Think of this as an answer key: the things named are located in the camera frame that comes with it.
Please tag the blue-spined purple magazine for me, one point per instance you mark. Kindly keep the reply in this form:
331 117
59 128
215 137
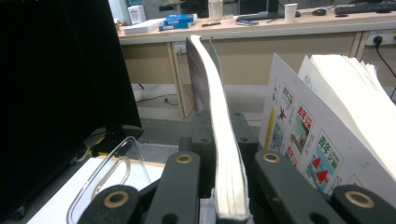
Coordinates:
230 174

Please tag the black monitor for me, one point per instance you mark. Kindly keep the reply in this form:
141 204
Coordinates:
258 6

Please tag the black computer mouse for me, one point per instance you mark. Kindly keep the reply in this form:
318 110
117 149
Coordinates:
319 12

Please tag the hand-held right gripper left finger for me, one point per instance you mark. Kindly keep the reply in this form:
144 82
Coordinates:
205 155

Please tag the clear acrylic book rack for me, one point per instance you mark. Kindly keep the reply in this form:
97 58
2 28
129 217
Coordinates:
137 174

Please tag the blue notebook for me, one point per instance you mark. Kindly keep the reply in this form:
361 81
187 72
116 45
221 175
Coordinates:
247 23

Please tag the blue box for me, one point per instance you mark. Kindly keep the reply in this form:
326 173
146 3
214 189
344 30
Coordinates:
180 19
176 27

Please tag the small white box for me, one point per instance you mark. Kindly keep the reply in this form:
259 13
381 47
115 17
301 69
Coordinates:
137 15

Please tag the beige wooden desk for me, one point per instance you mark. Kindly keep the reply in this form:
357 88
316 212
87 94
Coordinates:
249 56

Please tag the white power outlet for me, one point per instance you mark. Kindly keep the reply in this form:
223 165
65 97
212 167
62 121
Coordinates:
180 48
386 37

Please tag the black curtain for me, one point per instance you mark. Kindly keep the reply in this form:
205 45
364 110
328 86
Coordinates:
46 93

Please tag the white paper cup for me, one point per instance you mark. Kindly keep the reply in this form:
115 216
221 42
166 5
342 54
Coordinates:
291 12

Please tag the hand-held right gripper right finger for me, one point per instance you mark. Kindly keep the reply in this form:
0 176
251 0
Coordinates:
246 137

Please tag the white paper stack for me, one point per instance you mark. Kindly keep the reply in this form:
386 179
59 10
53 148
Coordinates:
144 26

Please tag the white picture-grid magazine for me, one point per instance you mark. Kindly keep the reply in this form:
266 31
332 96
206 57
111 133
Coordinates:
311 102

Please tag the black pen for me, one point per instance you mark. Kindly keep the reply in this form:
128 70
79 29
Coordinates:
211 24

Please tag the white cylinder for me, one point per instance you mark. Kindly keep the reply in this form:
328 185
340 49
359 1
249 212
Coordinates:
215 10

